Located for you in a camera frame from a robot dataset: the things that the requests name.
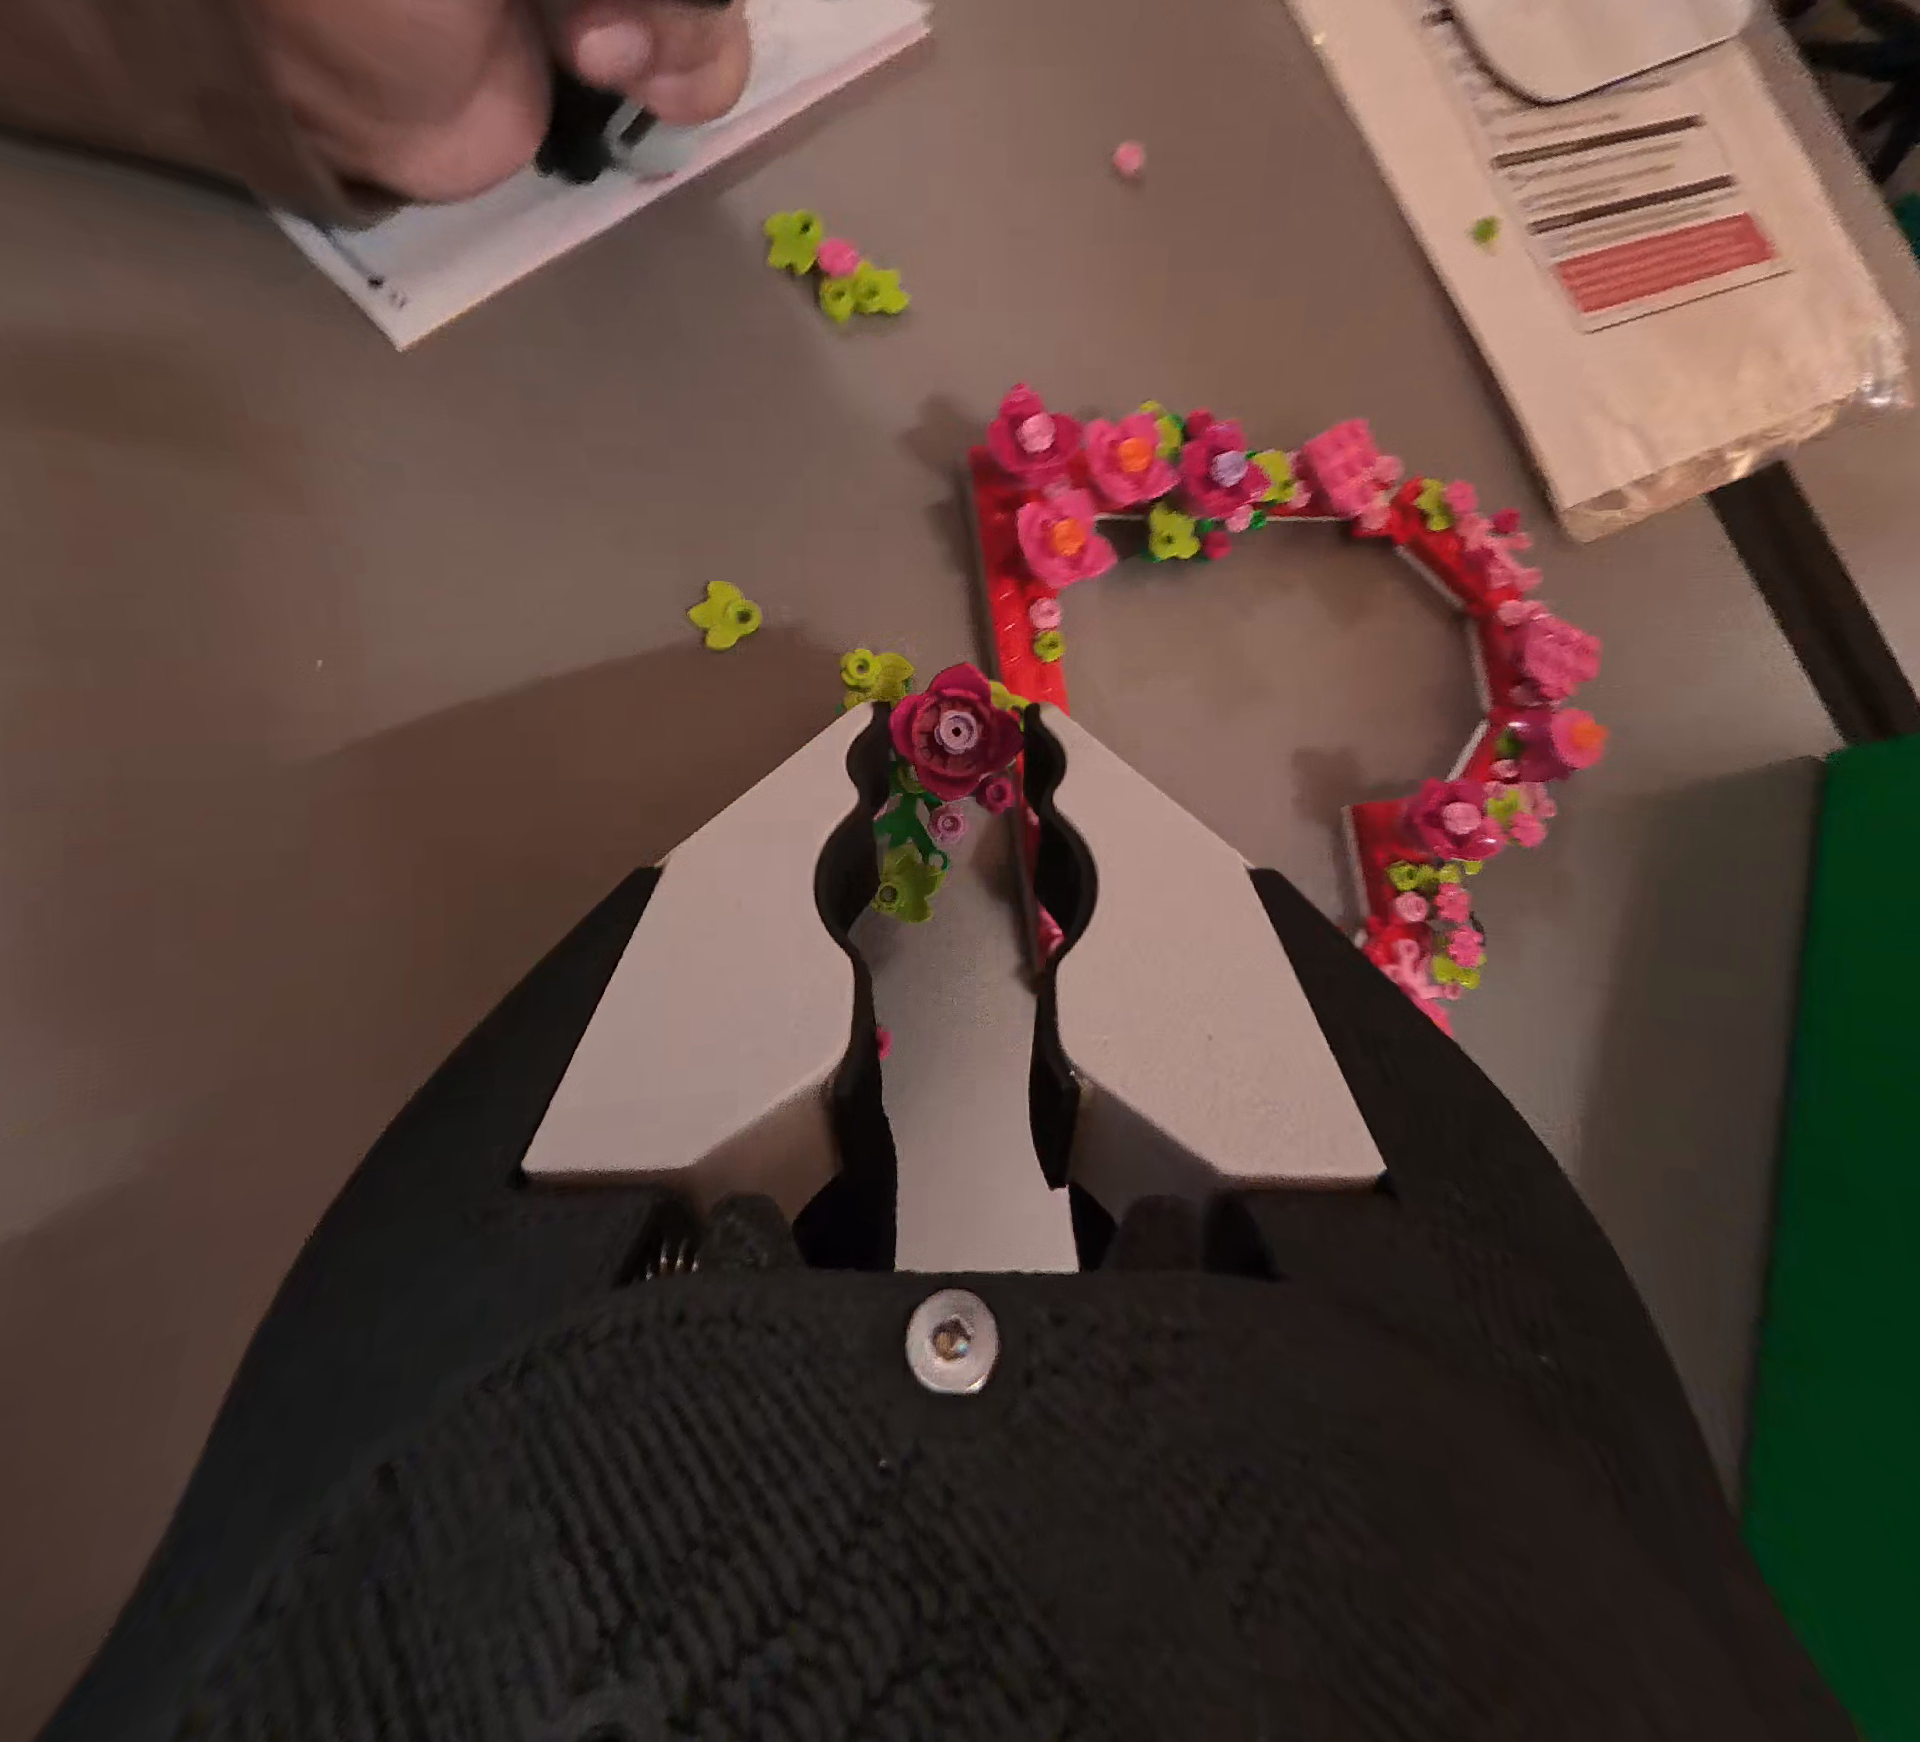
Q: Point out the magenta lego rose leaf cluster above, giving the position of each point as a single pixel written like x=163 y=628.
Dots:
x=955 y=731

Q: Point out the person's left hand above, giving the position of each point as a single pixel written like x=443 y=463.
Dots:
x=393 y=48

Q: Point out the green box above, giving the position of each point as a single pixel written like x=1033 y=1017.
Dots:
x=1844 y=1171

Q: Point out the white instruction booklet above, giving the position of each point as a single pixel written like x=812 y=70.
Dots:
x=818 y=48

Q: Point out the green leaves pink flower cluster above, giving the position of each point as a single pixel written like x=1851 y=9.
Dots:
x=791 y=242

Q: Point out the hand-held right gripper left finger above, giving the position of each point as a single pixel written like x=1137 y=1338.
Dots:
x=693 y=1024

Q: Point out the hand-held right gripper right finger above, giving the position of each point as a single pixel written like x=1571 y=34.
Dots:
x=1213 y=1024

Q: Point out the red lego heart flower wreath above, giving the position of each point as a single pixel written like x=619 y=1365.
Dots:
x=1546 y=658

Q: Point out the lime green lego leaf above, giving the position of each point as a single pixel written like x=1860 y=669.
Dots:
x=725 y=614

